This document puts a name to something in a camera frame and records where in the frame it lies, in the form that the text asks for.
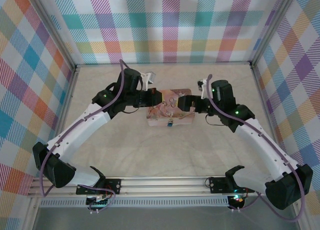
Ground pink snack bag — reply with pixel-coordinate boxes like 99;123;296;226
146;88;196;127

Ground right electronics board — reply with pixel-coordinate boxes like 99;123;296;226
227;194;247;208

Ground electronics board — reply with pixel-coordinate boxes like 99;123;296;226
85;194;112;208
227;194;247;208

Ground left electronics board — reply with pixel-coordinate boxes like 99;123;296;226
85;194;112;208

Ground grey metal shelf plate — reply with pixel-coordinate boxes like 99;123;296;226
32;206;300;230

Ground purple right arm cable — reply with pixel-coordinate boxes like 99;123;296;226
205;74;309;222

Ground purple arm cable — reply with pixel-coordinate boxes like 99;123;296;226
205;74;309;222
39;59;126;198

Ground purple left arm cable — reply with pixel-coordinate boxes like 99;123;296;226
39;59;126;198

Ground thin aluminium frame rail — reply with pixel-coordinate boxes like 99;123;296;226
74;62;253;67

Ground aluminium frame floor rail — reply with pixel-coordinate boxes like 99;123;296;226
249;63;313;230
23;66;81;230

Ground aluminium mounting rail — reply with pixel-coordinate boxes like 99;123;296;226
26;176;262;198

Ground aluminium frame post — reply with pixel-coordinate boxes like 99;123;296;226
249;0;301;67
29;0;77;68

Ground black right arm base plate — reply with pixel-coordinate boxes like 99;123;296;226
209;176;241;193

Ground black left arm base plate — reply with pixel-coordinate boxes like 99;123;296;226
76;178;123;195

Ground slotted grey cable duct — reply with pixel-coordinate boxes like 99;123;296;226
39;196;230;208

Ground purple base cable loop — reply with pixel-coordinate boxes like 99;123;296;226
87;184;116;214

